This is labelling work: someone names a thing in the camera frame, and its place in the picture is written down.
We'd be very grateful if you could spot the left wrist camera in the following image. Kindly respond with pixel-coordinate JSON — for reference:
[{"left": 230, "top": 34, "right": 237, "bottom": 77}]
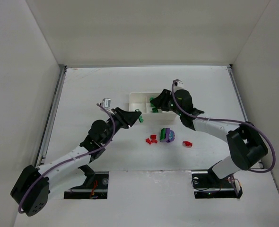
[{"left": 96, "top": 98, "right": 112, "bottom": 113}]

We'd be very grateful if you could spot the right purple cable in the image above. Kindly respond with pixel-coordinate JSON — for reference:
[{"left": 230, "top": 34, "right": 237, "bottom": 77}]
[{"left": 171, "top": 79, "right": 277, "bottom": 175}]

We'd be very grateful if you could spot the purple cable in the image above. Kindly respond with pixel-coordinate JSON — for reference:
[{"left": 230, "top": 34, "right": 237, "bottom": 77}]
[
  {"left": 17, "top": 104, "right": 118, "bottom": 215},
  {"left": 171, "top": 79, "right": 277, "bottom": 175}
]

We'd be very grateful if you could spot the purple flower lego block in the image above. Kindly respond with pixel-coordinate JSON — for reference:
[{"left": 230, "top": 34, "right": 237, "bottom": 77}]
[{"left": 161, "top": 128, "right": 175, "bottom": 143}]

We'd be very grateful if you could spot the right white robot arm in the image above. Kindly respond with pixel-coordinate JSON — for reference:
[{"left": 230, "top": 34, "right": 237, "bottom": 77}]
[{"left": 150, "top": 89, "right": 268, "bottom": 184}]

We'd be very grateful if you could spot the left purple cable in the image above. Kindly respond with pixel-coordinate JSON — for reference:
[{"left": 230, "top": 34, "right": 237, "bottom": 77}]
[{"left": 17, "top": 104, "right": 118, "bottom": 215}]

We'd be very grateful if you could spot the red lego piece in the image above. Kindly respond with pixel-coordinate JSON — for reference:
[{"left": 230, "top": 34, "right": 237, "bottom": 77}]
[{"left": 183, "top": 141, "right": 193, "bottom": 148}]

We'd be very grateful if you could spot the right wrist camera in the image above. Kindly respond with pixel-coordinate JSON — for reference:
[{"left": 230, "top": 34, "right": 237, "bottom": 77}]
[{"left": 173, "top": 79, "right": 184, "bottom": 91}]

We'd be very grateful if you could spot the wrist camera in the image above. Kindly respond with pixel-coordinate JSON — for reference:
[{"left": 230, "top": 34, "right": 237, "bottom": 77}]
[
  {"left": 173, "top": 79, "right": 184, "bottom": 91},
  {"left": 96, "top": 98, "right": 112, "bottom": 113}
]

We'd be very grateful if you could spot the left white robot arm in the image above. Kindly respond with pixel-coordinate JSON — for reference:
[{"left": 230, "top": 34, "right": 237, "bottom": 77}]
[{"left": 10, "top": 107, "right": 141, "bottom": 217}]

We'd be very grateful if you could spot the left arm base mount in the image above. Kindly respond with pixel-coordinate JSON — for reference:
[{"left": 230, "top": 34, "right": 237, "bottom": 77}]
[{"left": 63, "top": 165, "right": 109, "bottom": 200}]

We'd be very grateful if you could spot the red lego pieces cluster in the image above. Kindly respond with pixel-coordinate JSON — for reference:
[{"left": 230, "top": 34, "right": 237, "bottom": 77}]
[{"left": 145, "top": 134, "right": 158, "bottom": 145}]

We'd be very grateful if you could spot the green lego plate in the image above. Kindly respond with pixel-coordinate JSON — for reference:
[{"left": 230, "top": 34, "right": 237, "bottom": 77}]
[{"left": 160, "top": 128, "right": 167, "bottom": 141}]

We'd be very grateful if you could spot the white three-compartment tray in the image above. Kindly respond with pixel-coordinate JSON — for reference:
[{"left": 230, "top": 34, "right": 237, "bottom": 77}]
[{"left": 129, "top": 92, "right": 177, "bottom": 122}]

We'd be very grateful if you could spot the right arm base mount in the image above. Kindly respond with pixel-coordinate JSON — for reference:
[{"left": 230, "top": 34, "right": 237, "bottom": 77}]
[{"left": 191, "top": 164, "right": 243, "bottom": 199}]

